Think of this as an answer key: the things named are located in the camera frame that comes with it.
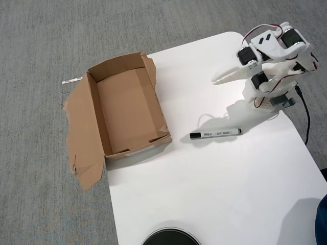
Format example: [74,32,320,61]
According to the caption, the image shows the clear plastic tape strip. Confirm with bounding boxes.
[62,77,84,97]

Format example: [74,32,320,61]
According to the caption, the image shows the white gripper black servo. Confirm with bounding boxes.
[211,45,264,85]

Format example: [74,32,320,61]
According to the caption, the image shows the white marker pen black cap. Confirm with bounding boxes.
[189,127,243,140]

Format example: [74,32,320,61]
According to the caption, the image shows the open brown cardboard box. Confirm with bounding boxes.
[62,51,172,191]

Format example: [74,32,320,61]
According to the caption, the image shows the grey table clamp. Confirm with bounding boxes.
[271,94,296,109]

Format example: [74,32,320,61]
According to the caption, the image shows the black power cable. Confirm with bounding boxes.
[295,85,311,146]

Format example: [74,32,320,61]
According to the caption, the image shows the black round disc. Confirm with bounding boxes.
[141,227,202,245]

